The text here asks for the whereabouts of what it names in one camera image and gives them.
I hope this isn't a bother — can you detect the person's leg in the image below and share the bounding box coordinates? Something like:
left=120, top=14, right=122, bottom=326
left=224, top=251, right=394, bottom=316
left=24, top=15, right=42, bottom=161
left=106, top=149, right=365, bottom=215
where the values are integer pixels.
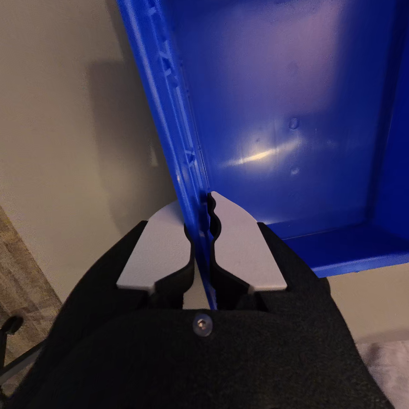
left=355, top=339, right=409, bottom=409

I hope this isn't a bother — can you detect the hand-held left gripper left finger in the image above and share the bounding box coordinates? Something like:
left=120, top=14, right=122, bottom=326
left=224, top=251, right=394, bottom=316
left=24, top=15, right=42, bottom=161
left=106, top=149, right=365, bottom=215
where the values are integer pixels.
left=116, top=200, right=195, bottom=301

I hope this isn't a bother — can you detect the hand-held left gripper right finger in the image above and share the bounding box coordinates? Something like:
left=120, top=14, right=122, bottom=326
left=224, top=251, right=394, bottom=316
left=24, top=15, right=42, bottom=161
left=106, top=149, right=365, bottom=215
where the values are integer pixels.
left=206, top=191, right=288, bottom=302

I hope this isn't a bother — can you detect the blue plastic bin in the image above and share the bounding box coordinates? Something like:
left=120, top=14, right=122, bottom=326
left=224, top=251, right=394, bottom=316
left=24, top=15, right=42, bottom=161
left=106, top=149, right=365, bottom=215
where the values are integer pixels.
left=115, top=0, right=409, bottom=311

